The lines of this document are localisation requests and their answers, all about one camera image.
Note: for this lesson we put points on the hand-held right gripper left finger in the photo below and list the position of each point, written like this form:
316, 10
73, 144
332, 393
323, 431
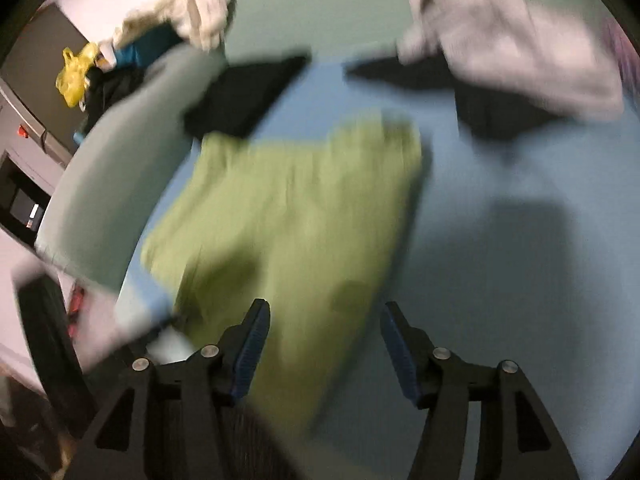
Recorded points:
250, 355

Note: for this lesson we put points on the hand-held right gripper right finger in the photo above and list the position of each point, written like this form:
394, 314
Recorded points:
400, 355

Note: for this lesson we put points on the green garment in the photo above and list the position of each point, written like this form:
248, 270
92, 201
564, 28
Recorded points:
280, 220

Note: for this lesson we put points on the blue seat mat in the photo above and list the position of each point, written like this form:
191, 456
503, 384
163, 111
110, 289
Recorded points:
500, 260

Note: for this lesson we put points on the dark furniture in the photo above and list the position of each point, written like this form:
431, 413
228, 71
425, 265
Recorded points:
45, 350

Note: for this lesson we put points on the green sofa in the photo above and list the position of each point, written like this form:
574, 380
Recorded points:
110, 175

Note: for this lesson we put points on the folded black garment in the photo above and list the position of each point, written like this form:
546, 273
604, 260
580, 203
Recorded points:
240, 95

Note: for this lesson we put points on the crumpled black cloth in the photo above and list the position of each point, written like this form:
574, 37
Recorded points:
110, 90

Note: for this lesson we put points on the grey cabinet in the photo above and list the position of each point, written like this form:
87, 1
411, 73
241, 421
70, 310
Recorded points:
30, 140

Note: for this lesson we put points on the teal cloth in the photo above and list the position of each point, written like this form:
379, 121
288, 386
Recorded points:
145, 47

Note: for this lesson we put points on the grey hoodie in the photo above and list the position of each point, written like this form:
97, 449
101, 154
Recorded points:
510, 45

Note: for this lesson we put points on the yellow plastic bag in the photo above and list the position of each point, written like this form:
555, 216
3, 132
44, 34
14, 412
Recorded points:
75, 72

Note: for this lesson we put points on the cream printed garment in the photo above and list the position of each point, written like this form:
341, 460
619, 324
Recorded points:
195, 10

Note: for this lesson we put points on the pink plush toy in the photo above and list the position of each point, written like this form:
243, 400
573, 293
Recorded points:
620, 50

